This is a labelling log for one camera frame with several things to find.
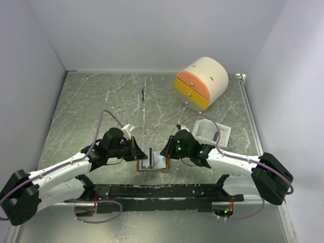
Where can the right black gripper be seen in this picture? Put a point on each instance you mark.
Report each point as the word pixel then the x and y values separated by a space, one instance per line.
pixel 168 151

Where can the cream mini drawer cabinet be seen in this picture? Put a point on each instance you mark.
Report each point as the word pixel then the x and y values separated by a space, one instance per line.
pixel 201 83

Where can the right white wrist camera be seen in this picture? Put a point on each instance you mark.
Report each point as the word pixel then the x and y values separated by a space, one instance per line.
pixel 182 127

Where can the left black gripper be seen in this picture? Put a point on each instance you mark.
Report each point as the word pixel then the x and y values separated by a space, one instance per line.
pixel 135 153

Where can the brown leather card holder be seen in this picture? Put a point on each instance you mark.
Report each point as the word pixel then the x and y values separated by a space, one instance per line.
pixel 159 162

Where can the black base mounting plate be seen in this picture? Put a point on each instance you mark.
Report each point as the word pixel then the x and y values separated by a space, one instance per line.
pixel 163 197

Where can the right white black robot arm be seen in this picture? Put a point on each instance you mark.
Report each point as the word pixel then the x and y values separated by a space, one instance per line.
pixel 213 157

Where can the blue mark on table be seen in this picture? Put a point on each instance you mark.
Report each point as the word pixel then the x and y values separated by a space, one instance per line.
pixel 143 93

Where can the white plastic card tray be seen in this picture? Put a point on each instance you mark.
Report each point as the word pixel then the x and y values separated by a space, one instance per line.
pixel 205 132

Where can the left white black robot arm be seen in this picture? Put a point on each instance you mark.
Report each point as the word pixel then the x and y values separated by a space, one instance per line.
pixel 25 194

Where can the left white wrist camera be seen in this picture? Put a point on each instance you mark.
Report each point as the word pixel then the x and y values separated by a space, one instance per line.
pixel 127 129

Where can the white credit card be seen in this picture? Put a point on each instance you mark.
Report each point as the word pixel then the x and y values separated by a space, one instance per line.
pixel 147 164

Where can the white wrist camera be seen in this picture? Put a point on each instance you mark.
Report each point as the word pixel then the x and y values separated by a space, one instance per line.
pixel 182 127
pixel 127 129

